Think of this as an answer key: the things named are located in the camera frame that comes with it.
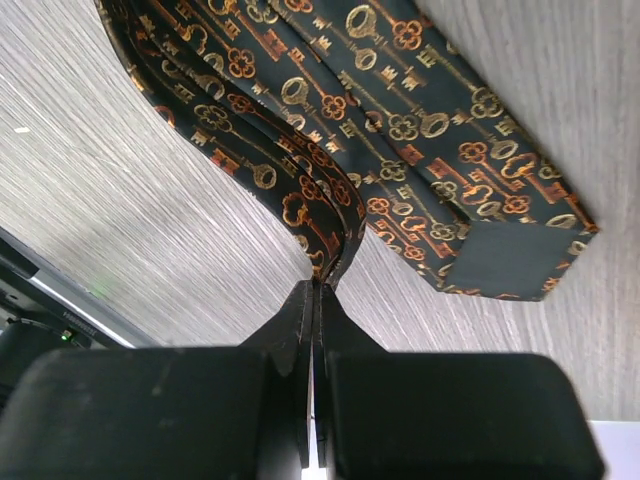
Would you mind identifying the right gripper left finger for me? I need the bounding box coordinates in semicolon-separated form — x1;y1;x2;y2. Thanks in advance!
242;280;314;470

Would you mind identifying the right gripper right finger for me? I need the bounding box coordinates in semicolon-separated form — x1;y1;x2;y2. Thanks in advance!
313;284;385;468

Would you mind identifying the black key-pattern tie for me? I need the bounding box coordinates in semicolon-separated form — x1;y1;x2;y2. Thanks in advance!
97;1;597;301

